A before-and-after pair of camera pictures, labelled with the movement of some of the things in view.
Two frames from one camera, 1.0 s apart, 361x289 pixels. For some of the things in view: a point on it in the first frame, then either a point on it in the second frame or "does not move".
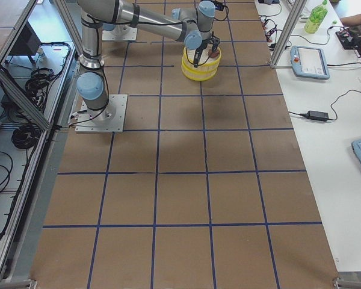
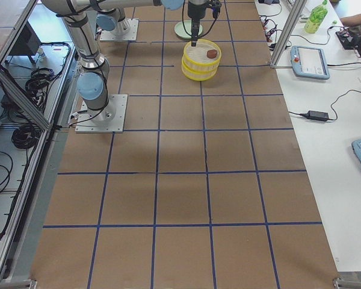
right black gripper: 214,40 → 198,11
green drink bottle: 317,15 does not move
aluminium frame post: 289,30 does not move
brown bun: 213,55 does not move
